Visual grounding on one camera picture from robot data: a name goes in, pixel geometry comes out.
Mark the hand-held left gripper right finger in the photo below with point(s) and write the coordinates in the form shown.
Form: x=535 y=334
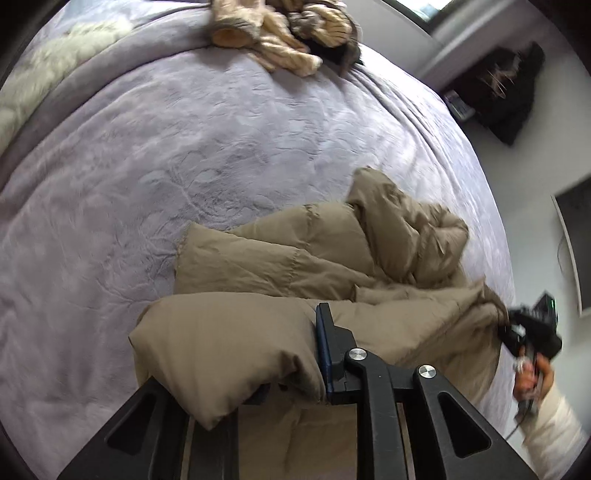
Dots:
x=323 y=350

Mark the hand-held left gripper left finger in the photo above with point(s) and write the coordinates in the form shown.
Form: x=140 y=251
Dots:
x=161 y=415

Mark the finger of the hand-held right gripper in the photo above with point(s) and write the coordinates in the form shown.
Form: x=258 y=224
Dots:
x=512 y=337

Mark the khaki puffer jacket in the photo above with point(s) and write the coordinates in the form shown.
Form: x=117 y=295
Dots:
x=277 y=258

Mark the person's right forearm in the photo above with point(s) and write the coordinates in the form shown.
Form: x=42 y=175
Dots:
x=558 y=429

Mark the person's right hand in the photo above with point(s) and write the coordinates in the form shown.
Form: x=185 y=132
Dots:
x=526 y=381

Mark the printed bag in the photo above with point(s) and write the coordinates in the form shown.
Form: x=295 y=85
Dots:
x=459 y=105

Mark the black hanging coat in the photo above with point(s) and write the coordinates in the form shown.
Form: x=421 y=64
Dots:
x=508 y=92

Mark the bed with lavender blanket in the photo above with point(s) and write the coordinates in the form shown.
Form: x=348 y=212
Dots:
x=161 y=175

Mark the black garment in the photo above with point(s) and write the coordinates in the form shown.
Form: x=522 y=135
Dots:
x=341 y=55

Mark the beige striped garment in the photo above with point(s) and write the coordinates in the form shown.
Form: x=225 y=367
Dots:
x=272 y=41

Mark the window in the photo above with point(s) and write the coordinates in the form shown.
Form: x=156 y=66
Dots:
x=443 y=11

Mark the cream quilted jacket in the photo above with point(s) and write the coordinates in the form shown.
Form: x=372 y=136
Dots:
x=41 y=83

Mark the wall-mounted television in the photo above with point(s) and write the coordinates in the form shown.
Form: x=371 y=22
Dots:
x=577 y=240

